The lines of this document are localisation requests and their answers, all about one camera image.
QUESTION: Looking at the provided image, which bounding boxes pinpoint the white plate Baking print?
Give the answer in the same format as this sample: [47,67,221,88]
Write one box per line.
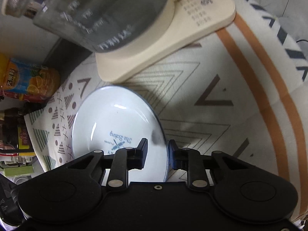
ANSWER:
[72,85,169,182]

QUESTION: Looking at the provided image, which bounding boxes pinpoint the green product box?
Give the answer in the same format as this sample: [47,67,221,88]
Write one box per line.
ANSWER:
[3,165,34,177]

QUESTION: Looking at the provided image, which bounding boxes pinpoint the patterned fringed table cloth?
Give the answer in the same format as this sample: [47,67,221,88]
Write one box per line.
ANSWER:
[23,0,308,222]

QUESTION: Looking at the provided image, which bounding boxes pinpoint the orange juice bottle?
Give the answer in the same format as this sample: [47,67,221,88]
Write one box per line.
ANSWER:
[1,53,60,98]

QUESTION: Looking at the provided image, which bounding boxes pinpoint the glass electric kettle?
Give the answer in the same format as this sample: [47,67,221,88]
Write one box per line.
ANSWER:
[2,0,180,53]

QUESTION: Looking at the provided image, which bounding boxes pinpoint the cream kettle base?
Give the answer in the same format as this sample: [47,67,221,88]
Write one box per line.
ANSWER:
[95,0,236,83]

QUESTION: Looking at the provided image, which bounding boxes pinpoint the soy sauce jug red handle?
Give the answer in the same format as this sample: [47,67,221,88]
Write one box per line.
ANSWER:
[1,107,35,157]

